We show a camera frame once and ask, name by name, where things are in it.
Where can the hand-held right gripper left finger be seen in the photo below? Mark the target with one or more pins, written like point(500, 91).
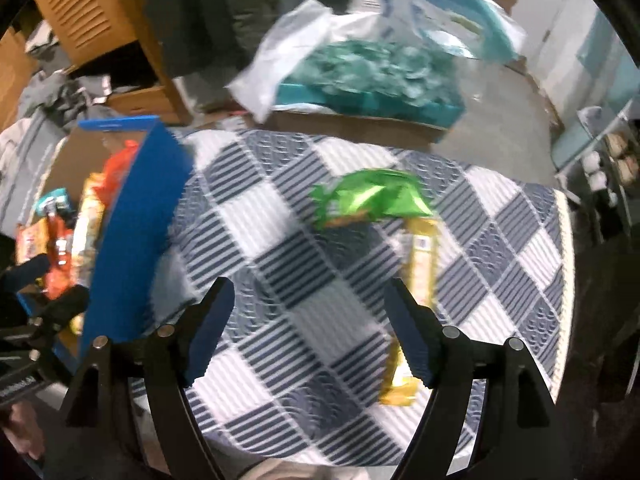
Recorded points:
point(210, 340)

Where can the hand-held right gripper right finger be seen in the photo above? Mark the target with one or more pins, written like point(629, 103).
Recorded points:
point(415, 340)

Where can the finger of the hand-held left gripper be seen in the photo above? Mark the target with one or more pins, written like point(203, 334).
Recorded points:
point(65, 302)
point(27, 267)

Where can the yellow noodle packet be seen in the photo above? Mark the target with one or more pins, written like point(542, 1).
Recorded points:
point(87, 230)

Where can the yellow snack packet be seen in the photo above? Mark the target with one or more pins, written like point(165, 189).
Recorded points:
point(422, 260)

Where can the blue cardboard box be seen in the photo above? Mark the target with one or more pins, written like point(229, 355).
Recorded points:
point(135, 220)

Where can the orange snack packet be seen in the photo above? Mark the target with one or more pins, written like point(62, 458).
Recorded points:
point(117, 167)

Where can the person's left hand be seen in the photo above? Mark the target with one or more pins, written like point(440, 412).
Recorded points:
point(20, 427)

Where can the red snack packet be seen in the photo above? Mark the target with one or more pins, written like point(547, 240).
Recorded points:
point(60, 247)

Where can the teal snack packet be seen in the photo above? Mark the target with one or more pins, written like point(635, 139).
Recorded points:
point(52, 202)

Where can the blue white checked tablecloth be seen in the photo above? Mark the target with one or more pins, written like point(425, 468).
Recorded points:
point(300, 260)

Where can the green snack packet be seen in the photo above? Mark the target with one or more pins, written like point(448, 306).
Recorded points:
point(370, 195)

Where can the brown cardboard box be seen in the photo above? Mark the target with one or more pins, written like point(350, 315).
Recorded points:
point(350, 125)

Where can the rack with cups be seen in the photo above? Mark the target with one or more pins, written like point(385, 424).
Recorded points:
point(605, 160)

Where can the wooden cabinet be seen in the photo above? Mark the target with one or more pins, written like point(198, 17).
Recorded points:
point(85, 5)

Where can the pile of teal packets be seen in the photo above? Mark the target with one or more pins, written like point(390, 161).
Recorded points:
point(370, 70)

